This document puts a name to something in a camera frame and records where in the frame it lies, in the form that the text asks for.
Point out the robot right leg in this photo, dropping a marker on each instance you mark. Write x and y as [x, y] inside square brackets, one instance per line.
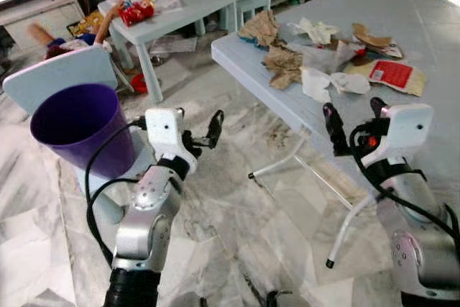
[287, 298]

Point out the red object on floor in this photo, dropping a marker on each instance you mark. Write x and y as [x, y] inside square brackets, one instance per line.
[138, 84]

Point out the red snack packet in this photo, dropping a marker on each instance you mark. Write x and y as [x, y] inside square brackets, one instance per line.
[136, 11]

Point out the small white plastic table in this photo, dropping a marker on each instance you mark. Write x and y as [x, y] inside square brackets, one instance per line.
[194, 5]

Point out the large light blue table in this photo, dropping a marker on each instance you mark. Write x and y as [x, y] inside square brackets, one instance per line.
[417, 34]

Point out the light blue plastic chair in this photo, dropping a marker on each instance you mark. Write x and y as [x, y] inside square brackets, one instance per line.
[65, 70]

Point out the orange wooden stick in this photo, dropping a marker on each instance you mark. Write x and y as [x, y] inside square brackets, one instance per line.
[108, 23]

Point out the crumpled white tissue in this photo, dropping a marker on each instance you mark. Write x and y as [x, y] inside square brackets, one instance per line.
[316, 30]

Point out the red and cream packet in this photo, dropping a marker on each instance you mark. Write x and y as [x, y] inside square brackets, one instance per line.
[392, 75]

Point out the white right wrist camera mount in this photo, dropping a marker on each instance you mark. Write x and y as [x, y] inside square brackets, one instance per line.
[406, 131]

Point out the torn brown cardboard piece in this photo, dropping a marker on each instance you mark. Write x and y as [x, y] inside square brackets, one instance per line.
[370, 35]

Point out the grey white plastic bag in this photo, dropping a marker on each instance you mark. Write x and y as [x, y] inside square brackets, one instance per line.
[323, 55]

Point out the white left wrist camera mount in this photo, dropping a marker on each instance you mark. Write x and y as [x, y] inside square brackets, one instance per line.
[164, 134]

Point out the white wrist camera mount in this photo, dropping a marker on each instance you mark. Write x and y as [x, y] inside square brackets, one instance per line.
[406, 131]
[164, 134]

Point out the purple rubbish bin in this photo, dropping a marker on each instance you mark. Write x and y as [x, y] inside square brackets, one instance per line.
[79, 116]

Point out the robot left leg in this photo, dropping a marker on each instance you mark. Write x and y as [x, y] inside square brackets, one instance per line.
[188, 300]

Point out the robot leg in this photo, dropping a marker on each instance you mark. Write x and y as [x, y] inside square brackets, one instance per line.
[287, 298]
[188, 300]

